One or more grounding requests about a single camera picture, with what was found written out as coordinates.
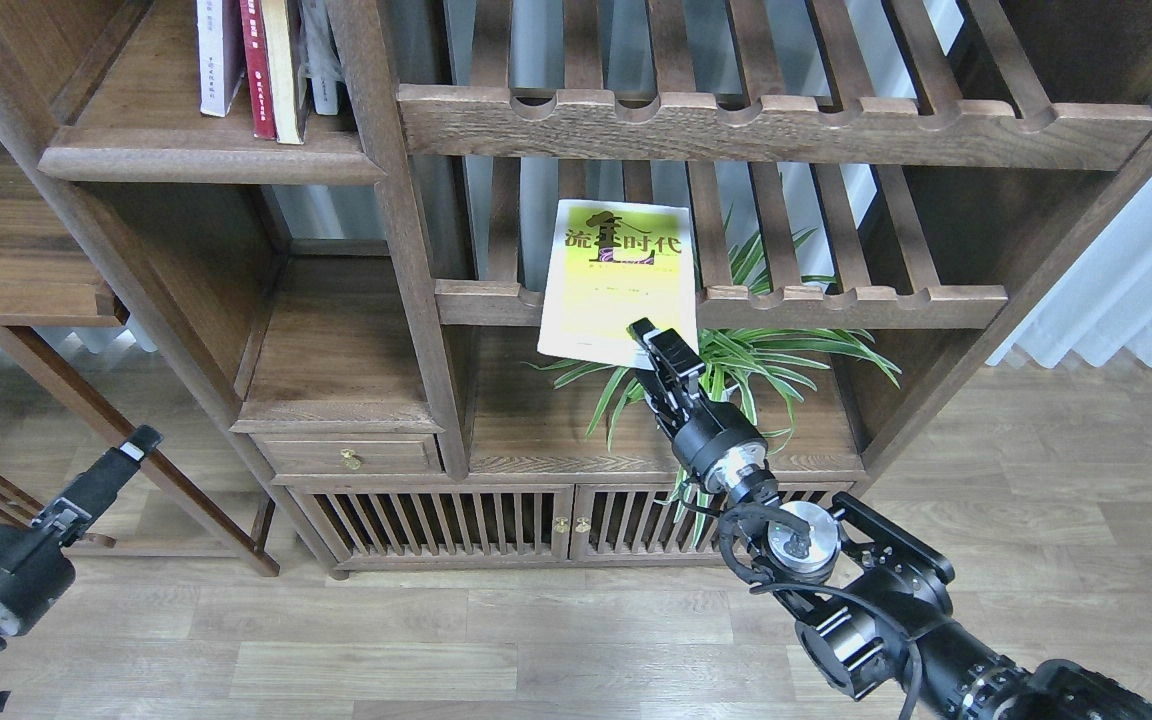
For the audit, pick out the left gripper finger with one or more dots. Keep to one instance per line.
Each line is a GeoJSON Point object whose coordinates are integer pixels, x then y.
{"type": "Point", "coordinates": [92, 492]}

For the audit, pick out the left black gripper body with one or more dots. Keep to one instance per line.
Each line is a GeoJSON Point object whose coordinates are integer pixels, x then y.
{"type": "Point", "coordinates": [33, 575]}

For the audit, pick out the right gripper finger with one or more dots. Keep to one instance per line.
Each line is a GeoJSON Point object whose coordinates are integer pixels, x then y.
{"type": "Point", "coordinates": [674, 373]}
{"type": "Point", "coordinates": [669, 411]}

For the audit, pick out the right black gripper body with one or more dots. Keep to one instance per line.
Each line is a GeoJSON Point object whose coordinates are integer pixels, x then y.
{"type": "Point", "coordinates": [720, 449]}

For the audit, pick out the yellow green book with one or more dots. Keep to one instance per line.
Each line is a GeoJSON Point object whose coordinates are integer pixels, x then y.
{"type": "Point", "coordinates": [613, 264]}

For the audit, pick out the white purple book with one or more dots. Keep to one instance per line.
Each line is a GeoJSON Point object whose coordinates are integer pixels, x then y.
{"type": "Point", "coordinates": [220, 55]}

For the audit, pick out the red paperback book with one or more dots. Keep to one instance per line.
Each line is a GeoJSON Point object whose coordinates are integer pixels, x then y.
{"type": "Point", "coordinates": [257, 69]}

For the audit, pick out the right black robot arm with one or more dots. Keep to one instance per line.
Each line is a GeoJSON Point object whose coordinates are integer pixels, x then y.
{"type": "Point", "coordinates": [870, 601]}

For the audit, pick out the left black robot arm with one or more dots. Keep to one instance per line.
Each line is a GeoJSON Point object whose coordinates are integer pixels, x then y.
{"type": "Point", "coordinates": [33, 570]}

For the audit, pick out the white plant pot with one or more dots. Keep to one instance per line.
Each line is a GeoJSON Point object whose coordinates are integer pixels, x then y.
{"type": "Point", "coordinates": [719, 391]}

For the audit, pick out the spider plant leaves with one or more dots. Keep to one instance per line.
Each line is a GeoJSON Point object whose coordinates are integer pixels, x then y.
{"type": "Point", "coordinates": [779, 356]}

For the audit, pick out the brass cabinet door knobs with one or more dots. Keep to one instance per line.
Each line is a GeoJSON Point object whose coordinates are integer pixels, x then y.
{"type": "Point", "coordinates": [564, 525]}

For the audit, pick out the brass drawer knob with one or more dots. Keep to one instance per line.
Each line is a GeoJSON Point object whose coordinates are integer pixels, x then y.
{"type": "Point", "coordinates": [349, 459]}

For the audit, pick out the dark wooden bookshelf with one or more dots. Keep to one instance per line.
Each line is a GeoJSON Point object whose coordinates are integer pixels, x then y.
{"type": "Point", "coordinates": [365, 290]}

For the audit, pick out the upright tan book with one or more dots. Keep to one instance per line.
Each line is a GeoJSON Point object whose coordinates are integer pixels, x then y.
{"type": "Point", "coordinates": [287, 56]}

